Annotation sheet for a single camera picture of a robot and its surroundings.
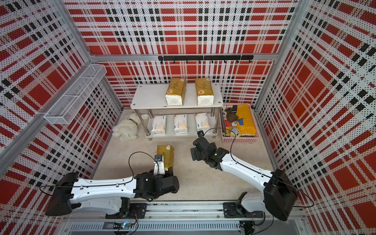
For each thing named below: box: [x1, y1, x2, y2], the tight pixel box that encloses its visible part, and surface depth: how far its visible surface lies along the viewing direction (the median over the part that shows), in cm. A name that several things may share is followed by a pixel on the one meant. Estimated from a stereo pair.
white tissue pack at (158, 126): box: [150, 115, 167, 135], surface depth 98 cm
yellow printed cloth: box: [224, 103, 257, 137], surface depth 104 cm
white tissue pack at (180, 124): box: [173, 113, 188, 135], surface depth 98 cm
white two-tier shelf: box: [130, 82, 224, 141], surface depth 97 cm
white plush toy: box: [112, 111, 150, 142], surface depth 101 cm
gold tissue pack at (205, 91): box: [194, 77, 214, 107], surface depth 74 cm
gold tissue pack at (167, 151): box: [156, 143, 175, 169], surface depth 78 cm
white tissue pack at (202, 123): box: [194, 112, 211, 134], surface depth 100 cm
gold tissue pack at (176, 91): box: [164, 77, 187, 106], surface depth 74 cm
